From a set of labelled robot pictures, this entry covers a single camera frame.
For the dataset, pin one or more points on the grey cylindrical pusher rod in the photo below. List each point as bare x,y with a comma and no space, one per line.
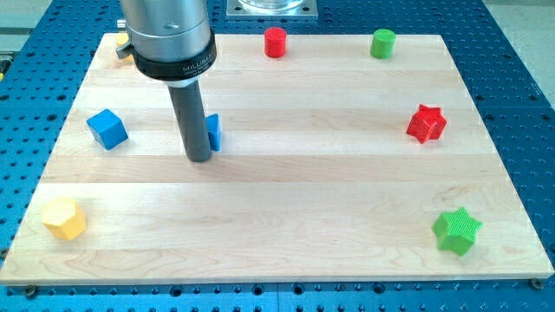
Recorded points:
190,115

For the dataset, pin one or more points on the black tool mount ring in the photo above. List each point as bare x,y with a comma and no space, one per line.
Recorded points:
180,70

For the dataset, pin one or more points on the blue triangle block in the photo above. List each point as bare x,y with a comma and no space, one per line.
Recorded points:
214,131

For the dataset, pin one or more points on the yellow block behind arm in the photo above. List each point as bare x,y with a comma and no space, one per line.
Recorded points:
122,42

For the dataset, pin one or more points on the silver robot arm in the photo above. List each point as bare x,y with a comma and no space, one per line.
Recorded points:
172,41

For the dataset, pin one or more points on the blue cube block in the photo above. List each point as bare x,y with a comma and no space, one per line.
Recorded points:
107,129

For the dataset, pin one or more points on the red cylinder block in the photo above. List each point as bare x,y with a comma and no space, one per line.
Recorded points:
275,40

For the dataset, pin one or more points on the light wooden board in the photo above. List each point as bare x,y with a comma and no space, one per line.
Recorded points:
316,178

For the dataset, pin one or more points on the yellow hexagon block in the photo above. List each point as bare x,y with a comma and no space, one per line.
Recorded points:
64,218

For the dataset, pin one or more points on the green cylinder block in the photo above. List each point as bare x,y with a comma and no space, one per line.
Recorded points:
383,42

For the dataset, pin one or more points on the red star block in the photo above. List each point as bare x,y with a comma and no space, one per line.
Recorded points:
427,123

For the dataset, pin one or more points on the green star block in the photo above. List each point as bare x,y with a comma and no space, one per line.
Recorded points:
456,231

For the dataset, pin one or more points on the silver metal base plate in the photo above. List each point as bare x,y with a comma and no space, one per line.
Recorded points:
243,10

